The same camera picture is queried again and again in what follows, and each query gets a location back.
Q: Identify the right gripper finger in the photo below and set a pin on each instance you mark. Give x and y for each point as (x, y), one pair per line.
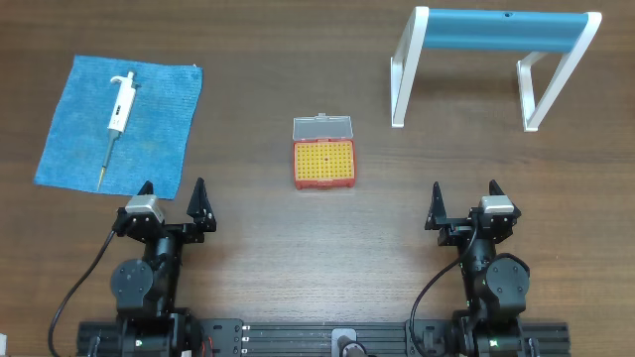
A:
(436, 208)
(496, 189)

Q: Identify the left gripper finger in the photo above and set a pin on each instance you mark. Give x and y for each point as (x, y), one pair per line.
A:
(146, 189)
(200, 209)

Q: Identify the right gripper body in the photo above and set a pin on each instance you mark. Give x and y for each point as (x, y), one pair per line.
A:
(495, 225)

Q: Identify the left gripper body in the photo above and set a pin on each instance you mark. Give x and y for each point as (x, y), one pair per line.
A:
(141, 228)

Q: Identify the white pipette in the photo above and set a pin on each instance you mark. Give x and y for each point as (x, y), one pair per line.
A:
(121, 106)

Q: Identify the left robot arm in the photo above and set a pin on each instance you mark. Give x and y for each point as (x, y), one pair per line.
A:
(130, 285)

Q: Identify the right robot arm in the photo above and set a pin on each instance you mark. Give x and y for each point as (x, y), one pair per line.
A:
(506, 285)

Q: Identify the blue cloth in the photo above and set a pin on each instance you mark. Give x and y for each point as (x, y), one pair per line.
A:
(159, 124)

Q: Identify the red and yellow tip box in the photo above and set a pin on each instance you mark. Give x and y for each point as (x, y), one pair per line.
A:
(323, 162)

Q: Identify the white and blue stand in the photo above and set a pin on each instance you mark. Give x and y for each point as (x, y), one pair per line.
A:
(461, 30)

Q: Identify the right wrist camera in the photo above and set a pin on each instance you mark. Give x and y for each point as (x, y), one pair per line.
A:
(496, 203)

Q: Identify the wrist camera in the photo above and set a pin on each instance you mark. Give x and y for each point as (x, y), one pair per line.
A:
(496, 203)
(144, 205)

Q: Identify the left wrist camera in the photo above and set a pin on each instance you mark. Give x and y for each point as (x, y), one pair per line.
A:
(144, 205)

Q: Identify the mounting rail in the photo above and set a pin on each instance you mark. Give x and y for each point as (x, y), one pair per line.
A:
(297, 338)

